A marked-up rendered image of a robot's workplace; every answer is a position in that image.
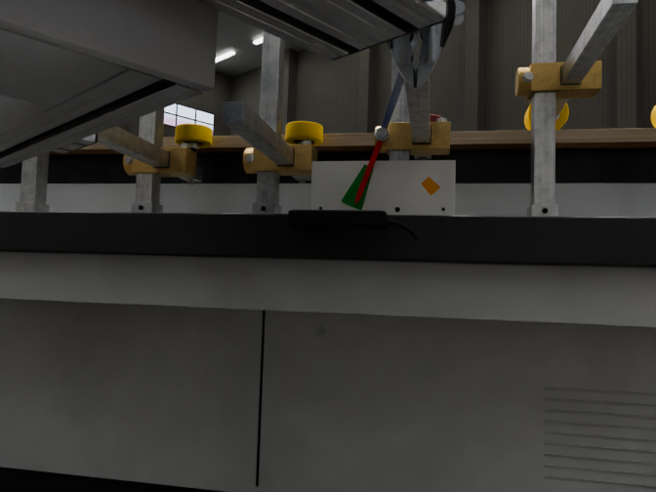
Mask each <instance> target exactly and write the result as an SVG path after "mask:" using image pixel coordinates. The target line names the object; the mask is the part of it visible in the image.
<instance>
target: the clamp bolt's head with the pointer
mask: <svg viewBox="0 0 656 492"><path fill-rule="evenodd" d="M387 134H388V132H387V130H386V129H383V128H381V129H379V130H378V131H377V137H378V138H379V139H384V138H385V137H386V136H387ZM389 138H390V137H389ZM383 143H385V142H379V141H377V143H376V146H375V148H374V151H373V153H372V156H371V158H370V161H369V163H368V166H367V169H366V171H365V174H364V176H363V179H362V181H361V184H360V186H359V189H358V191H357V194H356V195H355V204H356V203H357V202H358V201H359V199H360V198H361V196H362V193H363V191H364V188H365V187H366V184H367V182H368V179H369V177H370V174H371V172H372V169H373V167H374V164H375V162H376V159H377V156H378V154H379V151H380V149H381V146H382V144H383Z"/></svg>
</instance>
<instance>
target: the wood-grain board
mask: <svg viewBox="0 0 656 492"><path fill-rule="evenodd" d="M163 147H181V146H180V145H179V144H177V143H176V142H175V137H163ZM247 147H253V146H252V145H251V144H249V143H248V142H246V141H245V140H244V139H242V138H241V137H240V136H213V138H212V145H211V146H209V147H199V150H196V153H241V152H244V150H245V149H246V148H247ZM314 147H315V148H316V149H317V152H322V151H374V148H375V133H357V134H323V142H322V144H319V145H314ZM647 147H656V128H625V129H571V130H555V149H566V148H647ZM484 149H531V130H518V131H465V132H450V150H484ZM78 154H123V153H120V152H118V151H116V150H113V149H111V148H109V147H106V146H104V145H101V144H99V143H94V144H91V145H89V146H86V147H83V148H80V149H77V150H74V151H71V152H69V153H60V152H54V151H50V152H49V155H78Z"/></svg>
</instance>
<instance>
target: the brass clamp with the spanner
mask: <svg viewBox="0 0 656 492"><path fill-rule="evenodd" d="M388 130H389V139H388V140H387V141H386V142H385V143H383V144H382V146H381V149H380V151H379V153H386V154H387V155H390V150H409V153H410V155H449V153H450V130H451V122H450V121H441V122H431V123H430V143H413V138H412V132H411V125H410V122H396V123H389V126H388Z"/></svg>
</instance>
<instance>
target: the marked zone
mask: <svg viewBox="0 0 656 492"><path fill-rule="evenodd" d="M366 169H367V165H365V164H364V166H363V167H362V169H361V170H360V172H359V174H358V175H357V177H356V178H355V180H354V181H353V183H352V184H351V186H350V188H349V189H348V191H347V193H346V194H345V196H344V197H343V199H342V202H344V203H345V204H347V205H349V206H350V207H353V208H355V209H358V210H362V207H363V203H364V200H365V196H366V193H367V189H368V186H369V183H370V180H371V176H372V173H373V169H374V168H373V169H372V172H371V174H370V177H369V179H368V182H367V184H366V187H365V188H364V191H363V193H362V196H361V198H360V199H359V201H358V202H357V203H356V204H355V195H356V194H357V191H358V189H359V186H360V184H361V181H362V179H363V176H364V174H365V171H366Z"/></svg>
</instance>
